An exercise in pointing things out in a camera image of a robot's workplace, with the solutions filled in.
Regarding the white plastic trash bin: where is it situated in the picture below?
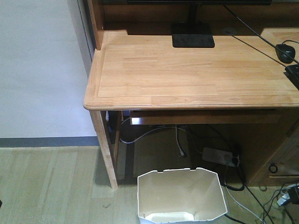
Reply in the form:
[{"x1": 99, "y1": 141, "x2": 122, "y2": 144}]
[{"x1": 137, "y1": 168, "x2": 228, "y2": 224}]

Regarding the light wooden desk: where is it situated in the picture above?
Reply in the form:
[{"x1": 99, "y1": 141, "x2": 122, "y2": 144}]
[{"x1": 84, "y1": 0, "x2": 299, "y2": 189}]

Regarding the white power strip under desk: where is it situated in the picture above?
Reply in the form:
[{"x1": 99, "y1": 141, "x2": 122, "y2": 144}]
[{"x1": 202, "y1": 147, "x2": 240, "y2": 167}]

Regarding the black computer monitor with stand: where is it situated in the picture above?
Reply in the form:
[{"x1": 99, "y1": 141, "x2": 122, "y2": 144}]
[{"x1": 127, "y1": 0, "x2": 271, "y2": 48}]

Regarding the black keyboard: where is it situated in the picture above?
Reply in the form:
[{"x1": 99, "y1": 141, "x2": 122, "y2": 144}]
[{"x1": 285, "y1": 64, "x2": 299, "y2": 90}]

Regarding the black computer mouse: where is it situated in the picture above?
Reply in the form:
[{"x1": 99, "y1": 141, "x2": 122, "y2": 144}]
[{"x1": 275, "y1": 44, "x2": 296, "y2": 64}]

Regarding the white cable under desk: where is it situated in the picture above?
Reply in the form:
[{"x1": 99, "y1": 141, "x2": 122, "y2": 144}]
[{"x1": 120, "y1": 117, "x2": 187, "y2": 158}]

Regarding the black monitor cable on desk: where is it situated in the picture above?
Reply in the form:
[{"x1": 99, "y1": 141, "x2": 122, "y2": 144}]
[{"x1": 223, "y1": 5, "x2": 299, "y2": 69}]

